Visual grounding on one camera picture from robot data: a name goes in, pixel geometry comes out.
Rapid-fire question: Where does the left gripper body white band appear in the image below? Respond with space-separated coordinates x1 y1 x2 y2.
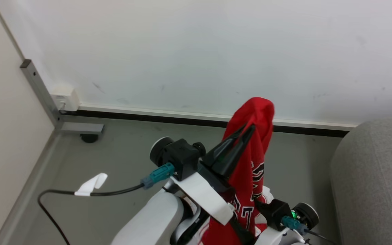
170 163 235 226

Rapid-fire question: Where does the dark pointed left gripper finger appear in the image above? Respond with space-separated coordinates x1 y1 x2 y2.
201 125 247 168
212 125 256 178

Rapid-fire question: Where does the red basketball jersey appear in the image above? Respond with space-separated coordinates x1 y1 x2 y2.
201 97 275 245

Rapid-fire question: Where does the white and black baseboard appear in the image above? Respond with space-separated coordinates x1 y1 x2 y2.
63 103 358 138

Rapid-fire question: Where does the grey fabric sofa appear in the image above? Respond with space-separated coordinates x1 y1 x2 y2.
330 118 392 245

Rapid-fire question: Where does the teal left cable connector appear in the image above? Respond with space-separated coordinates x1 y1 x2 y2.
141 162 176 190

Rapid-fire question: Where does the teal cable connector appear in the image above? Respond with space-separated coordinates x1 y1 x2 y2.
281 216 308 236
141 162 176 190

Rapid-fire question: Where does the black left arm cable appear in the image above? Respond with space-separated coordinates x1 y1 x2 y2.
38 183 146 245

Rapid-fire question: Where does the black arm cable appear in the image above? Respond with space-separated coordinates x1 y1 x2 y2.
38 183 146 245
305 229 340 245

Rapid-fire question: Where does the teal right cable connector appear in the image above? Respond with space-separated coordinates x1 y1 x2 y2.
281 216 308 236

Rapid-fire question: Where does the white cable tag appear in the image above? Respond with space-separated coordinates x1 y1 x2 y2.
74 173 108 197

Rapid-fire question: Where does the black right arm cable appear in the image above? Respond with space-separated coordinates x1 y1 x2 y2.
305 229 340 245

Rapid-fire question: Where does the black frame foot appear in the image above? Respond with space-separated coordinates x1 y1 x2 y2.
80 133 99 144

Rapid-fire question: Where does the white wall socket box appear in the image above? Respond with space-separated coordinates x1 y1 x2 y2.
50 85 80 112

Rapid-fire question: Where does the grey metal frame post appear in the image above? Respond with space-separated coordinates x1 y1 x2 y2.
20 59 105 135

